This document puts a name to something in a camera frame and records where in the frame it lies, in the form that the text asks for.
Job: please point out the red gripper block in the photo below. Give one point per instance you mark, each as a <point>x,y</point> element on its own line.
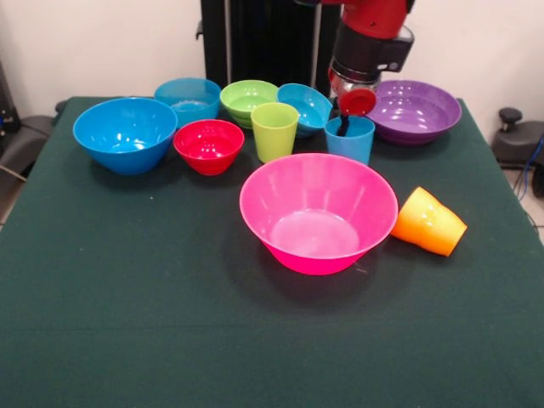
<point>357,101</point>

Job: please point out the blue cup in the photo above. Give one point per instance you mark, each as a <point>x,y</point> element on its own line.
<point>350,149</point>

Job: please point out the small cyan bowl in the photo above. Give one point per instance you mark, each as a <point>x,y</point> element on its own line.
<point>310,108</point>

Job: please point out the large pink bowl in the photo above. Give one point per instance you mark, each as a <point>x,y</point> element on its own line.
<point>319,191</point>

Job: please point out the large purple bowl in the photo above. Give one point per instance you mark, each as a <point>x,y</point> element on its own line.
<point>416,115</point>

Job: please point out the orange cup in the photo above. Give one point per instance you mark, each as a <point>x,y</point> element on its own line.
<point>416,214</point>
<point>450,236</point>

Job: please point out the large blue bowl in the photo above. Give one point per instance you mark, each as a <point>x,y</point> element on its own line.
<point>123,140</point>

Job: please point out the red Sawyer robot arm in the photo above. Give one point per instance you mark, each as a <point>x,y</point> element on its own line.
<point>374,25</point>

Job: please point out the green cup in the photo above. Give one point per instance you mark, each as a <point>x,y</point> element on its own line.
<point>274,140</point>

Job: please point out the small green bowl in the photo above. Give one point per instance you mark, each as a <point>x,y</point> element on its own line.
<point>242,95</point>

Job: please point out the small red bowl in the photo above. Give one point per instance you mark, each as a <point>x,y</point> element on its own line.
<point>208,157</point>

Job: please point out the small blue bowl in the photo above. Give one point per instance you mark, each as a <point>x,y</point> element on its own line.
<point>187,112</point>

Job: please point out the dark grey machine base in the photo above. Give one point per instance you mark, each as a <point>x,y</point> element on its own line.
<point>518,144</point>
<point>25,140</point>

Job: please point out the dark green tablecloth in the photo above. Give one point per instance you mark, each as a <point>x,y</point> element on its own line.
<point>127,276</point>

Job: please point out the black equipment case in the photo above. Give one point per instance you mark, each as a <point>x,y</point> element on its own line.
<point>5,106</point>

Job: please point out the black pedestal column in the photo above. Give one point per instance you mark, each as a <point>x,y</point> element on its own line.
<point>272,42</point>

